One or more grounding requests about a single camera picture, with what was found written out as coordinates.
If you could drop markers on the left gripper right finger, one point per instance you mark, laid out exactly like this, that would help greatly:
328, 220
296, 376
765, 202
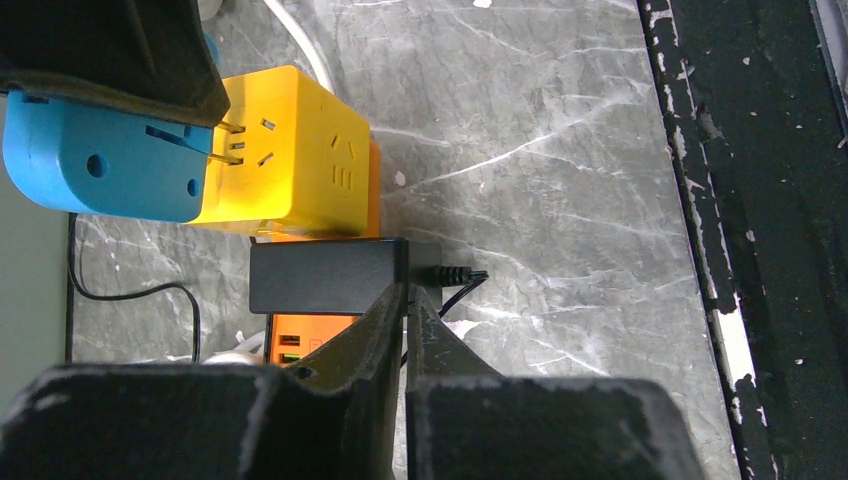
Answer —
465, 420

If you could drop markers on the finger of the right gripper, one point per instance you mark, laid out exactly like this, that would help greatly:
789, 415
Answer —
147, 58

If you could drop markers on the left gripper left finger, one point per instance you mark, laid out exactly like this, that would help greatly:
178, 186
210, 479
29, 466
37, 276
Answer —
329, 416

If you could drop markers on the orange power strip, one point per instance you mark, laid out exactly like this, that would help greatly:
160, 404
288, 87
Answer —
292, 337

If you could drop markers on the light blue adapter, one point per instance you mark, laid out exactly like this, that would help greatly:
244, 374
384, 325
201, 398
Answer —
85, 159

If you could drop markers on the black power adapter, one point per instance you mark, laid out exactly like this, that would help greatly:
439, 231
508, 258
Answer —
337, 277

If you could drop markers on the yellow cube socket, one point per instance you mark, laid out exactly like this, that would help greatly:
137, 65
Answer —
290, 161

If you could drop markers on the translucent green storage box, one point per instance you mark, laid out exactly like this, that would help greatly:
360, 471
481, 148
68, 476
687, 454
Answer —
33, 290

